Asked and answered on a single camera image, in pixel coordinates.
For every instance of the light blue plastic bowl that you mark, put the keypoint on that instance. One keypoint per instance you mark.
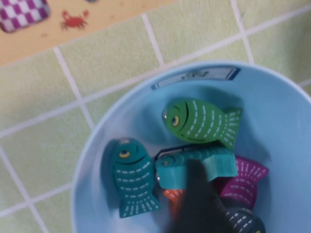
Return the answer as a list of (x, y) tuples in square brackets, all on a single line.
[(267, 121)]

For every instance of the paper label on blue bowl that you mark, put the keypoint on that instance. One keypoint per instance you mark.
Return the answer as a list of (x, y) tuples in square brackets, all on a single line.
[(206, 74)]

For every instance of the light teal wooden fish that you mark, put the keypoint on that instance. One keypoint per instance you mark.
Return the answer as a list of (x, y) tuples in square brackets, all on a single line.
[(218, 165)]

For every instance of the purple wooden fish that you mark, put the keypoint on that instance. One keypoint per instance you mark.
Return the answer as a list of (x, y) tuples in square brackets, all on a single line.
[(243, 182)]

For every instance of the paper label inside blue bowl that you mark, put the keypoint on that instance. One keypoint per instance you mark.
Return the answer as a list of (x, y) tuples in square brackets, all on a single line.
[(170, 151)]

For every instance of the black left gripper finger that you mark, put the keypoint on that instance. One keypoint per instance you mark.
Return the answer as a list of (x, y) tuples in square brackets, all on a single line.
[(199, 206)]

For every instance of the orange wooden fish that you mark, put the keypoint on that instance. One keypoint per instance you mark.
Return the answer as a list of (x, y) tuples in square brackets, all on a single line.
[(173, 195)]

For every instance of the green wooden fish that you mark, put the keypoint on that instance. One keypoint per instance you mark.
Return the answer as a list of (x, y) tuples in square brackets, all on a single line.
[(199, 121)]

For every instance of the dark grey wooden fish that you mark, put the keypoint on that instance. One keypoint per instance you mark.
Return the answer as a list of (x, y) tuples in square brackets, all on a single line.
[(243, 221)]

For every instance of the dark teal wooden fish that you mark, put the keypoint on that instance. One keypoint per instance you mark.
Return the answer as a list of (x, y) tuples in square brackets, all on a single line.
[(131, 174)]

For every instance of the green checkered tablecloth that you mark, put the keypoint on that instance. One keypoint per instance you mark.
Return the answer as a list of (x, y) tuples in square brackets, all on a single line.
[(109, 60)]

